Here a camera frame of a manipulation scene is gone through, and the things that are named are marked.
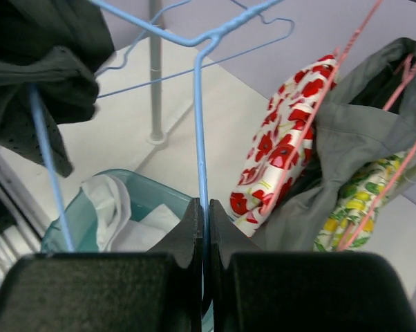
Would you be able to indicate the pink hanger with grey skirt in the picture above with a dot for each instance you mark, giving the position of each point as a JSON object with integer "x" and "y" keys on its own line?
{"x": 409, "y": 72}

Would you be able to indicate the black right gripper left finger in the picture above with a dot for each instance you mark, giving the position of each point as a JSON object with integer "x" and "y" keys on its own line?
{"x": 157, "y": 290}

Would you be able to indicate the pink hanger with poppy skirt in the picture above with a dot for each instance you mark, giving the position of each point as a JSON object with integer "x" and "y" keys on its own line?
{"x": 269, "y": 206}

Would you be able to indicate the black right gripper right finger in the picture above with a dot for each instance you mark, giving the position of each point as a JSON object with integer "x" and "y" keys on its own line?
{"x": 256, "y": 290}

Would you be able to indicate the white skirt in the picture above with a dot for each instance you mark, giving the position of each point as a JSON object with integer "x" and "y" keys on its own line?
{"x": 116, "y": 230}

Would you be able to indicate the dark grey dotted skirt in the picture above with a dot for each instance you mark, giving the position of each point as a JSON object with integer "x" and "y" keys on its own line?
{"x": 56, "y": 47}

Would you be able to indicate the lemon print skirt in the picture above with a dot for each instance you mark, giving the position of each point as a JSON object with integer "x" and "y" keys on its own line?
{"x": 354, "y": 201}

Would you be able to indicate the red poppy print skirt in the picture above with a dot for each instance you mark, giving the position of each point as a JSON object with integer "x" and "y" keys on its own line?
{"x": 281, "y": 148}

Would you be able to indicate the silver clothes rack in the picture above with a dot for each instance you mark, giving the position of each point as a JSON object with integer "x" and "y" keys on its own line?
{"x": 158, "y": 139}

